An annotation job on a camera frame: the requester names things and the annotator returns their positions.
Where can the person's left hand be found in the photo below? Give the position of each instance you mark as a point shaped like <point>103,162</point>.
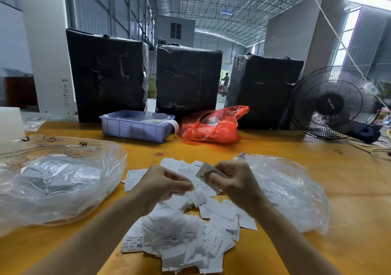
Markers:
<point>160,185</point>

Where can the white foam box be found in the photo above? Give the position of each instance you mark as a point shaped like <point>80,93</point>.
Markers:
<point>11,128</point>

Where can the white paper label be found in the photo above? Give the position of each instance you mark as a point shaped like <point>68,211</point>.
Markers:
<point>206,171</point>

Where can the person's right forearm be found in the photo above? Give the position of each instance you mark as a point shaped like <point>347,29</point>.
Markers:
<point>293,250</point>

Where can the grey cabin with window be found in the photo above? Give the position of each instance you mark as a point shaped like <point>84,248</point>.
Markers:
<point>175,31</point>

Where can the person's right hand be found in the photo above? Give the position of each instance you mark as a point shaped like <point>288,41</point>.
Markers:
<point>239,186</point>

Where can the blue plastic bin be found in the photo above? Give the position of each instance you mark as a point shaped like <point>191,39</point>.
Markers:
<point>133,127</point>

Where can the red plastic bag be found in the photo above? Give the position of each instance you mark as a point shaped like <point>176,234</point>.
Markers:
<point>214,126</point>

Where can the large clear bag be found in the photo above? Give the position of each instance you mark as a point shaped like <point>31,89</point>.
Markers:
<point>61,183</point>

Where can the clear plastic bag black print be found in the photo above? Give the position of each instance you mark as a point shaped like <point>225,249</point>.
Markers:
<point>293,192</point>

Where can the pile of white labels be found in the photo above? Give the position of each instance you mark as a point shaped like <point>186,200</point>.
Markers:
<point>183,235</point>

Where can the brown wooden cabinet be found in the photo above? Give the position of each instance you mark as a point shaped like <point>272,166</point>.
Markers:
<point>19,91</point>

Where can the person's left forearm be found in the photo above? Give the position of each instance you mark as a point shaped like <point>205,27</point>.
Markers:
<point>85,244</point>

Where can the white pillar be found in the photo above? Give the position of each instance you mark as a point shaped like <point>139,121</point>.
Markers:
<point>47,42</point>

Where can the black table fan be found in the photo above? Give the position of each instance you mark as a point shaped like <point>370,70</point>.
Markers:
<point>335,103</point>

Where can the large black wrapped bale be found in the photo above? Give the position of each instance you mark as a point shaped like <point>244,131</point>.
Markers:
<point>189,81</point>
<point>265,93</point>
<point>107,75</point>

